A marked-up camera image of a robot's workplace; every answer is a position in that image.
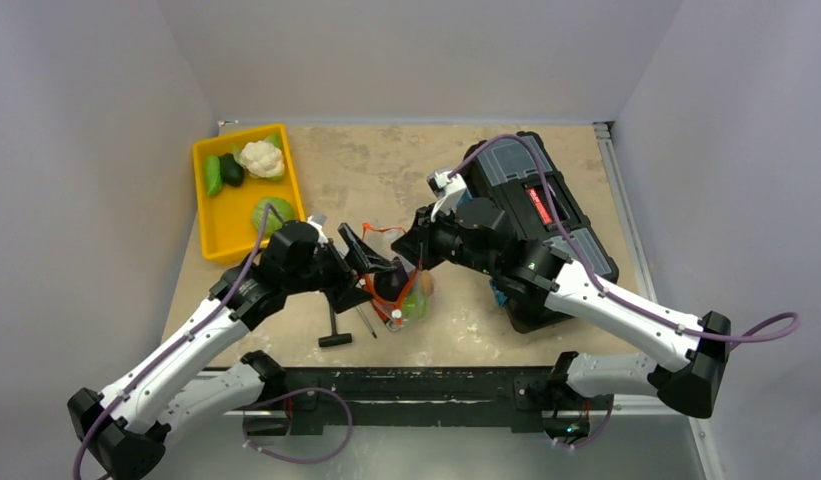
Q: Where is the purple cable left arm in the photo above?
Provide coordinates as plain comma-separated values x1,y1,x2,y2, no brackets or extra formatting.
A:
72,202,287,480

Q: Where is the aluminium frame rail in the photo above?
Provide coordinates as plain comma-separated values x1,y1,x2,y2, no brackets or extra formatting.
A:
122,121,727,480

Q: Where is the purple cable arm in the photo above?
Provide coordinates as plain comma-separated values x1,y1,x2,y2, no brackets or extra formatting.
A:
448,133,801,344
72,202,287,480

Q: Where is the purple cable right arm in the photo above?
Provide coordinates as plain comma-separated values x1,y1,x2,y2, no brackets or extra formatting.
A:
448,133,801,344

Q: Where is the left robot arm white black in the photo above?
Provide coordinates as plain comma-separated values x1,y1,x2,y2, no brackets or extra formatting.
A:
67,220,395,479

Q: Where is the black toolbox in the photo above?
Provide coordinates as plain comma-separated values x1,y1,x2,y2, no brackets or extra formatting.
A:
460,131,620,334

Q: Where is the clear zip top bag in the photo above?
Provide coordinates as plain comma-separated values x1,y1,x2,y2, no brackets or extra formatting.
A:
361,222,436,332

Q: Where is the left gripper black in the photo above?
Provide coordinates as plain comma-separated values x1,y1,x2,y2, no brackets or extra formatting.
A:
284,224,394,311

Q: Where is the pale green cabbage toy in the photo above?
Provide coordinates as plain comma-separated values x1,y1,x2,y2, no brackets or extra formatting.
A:
251,197,297,238

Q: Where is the bright green cabbage toy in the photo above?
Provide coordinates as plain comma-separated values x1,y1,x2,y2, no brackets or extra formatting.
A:
401,293,430,321

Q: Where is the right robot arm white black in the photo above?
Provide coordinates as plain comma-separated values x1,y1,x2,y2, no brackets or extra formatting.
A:
391,198,731,419

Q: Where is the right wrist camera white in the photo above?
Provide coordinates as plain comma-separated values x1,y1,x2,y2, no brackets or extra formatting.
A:
427,168,467,222

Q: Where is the green pepper toy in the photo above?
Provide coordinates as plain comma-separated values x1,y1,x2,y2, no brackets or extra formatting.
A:
204,155,224,197

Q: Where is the red peach toy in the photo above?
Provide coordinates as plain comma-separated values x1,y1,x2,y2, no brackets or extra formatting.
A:
416,271,435,296

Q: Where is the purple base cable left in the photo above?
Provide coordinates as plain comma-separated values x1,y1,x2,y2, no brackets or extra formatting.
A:
242,386,354,466

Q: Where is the purple eggplant toy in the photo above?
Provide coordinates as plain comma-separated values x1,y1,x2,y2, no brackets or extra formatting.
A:
372,257,409,302

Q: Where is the black yellow screwdriver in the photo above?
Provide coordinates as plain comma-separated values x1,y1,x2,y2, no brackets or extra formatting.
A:
355,305,378,339

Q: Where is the black T-handle tool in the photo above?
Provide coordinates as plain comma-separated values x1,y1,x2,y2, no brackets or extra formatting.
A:
317,306,353,349

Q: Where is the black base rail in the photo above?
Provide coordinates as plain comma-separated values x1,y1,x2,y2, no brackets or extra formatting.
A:
237,365,614,439

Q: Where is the red adjustable wrench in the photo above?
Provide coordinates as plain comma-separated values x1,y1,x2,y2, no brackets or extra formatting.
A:
384,315,403,332

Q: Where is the yellow plastic tray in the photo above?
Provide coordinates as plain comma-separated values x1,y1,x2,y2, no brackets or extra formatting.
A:
192,123,307,264

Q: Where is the white cauliflower toy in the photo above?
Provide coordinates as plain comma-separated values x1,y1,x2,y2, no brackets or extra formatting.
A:
234,140,286,179

